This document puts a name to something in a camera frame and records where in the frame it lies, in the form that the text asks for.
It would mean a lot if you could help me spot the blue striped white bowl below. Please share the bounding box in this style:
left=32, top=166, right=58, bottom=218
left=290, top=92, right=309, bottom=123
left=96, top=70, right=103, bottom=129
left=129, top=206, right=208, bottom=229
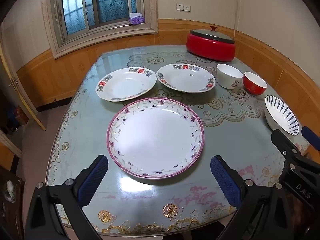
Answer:
left=264, top=95, right=300, bottom=137

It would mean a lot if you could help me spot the purple floral rimmed plate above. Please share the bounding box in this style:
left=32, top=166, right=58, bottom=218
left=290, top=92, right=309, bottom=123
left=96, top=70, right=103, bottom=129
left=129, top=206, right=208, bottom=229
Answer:
left=107, top=97, right=205, bottom=179

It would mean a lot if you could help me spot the red bowl with white inside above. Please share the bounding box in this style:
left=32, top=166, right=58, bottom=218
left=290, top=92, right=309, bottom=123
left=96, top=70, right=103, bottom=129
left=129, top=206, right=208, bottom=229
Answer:
left=243, top=72, right=268, bottom=95

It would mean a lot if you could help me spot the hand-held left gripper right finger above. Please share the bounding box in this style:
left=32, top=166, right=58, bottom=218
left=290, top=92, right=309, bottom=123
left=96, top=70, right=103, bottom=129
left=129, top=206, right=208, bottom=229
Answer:
left=210, top=155, right=295, bottom=240

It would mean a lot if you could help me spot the white bowl with small print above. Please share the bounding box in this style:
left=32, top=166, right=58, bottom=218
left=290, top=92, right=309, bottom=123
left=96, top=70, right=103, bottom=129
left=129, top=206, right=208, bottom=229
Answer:
left=216, top=64, right=244, bottom=90

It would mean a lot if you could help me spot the grey pot lid red knob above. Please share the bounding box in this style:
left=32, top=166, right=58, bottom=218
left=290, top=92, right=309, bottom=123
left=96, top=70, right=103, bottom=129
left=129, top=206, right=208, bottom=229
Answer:
left=190, top=26, right=235, bottom=44

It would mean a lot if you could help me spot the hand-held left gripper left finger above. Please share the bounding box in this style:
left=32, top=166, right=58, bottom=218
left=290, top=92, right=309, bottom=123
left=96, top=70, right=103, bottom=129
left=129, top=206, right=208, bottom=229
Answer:
left=24, top=154, right=109, bottom=240

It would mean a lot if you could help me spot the purple tissue box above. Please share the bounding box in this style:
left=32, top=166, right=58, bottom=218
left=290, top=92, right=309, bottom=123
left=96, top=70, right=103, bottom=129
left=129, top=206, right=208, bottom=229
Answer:
left=129, top=12, right=145, bottom=26

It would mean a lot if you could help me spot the gold floral lace tablecloth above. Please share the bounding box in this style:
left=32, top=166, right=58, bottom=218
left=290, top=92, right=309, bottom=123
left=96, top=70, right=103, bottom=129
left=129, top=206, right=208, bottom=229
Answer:
left=46, top=45, right=313, bottom=233

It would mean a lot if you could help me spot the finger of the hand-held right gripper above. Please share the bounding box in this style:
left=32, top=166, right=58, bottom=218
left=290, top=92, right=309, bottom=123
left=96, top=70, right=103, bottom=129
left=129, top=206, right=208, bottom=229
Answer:
left=301, top=126, right=320, bottom=153
left=271, top=129, right=320, bottom=207

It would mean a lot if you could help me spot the white plate with red marks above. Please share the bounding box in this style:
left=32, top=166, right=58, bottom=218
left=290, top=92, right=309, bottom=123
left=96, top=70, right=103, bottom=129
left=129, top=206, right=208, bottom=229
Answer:
left=95, top=67, right=157, bottom=102
left=156, top=63, right=216, bottom=93

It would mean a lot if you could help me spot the dark wooden cabinet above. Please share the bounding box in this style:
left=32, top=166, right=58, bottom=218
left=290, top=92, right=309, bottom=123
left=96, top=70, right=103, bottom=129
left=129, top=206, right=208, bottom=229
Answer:
left=0, top=166, right=26, bottom=240

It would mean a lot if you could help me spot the window with patterned glass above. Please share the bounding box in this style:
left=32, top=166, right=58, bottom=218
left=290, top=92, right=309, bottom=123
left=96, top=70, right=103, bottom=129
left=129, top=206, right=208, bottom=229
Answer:
left=41, top=0, right=158, bottom=59

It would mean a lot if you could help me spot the yellow wooden door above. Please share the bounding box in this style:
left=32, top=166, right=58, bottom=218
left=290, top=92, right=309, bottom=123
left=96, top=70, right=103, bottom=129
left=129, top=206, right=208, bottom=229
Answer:
left=0, top=45, right=47, bottom=131

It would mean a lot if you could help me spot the red electric cooking pot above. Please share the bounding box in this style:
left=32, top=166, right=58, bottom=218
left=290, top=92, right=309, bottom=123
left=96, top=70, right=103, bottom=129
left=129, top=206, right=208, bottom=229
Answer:
left=185, top=34, right=237, bottom=62

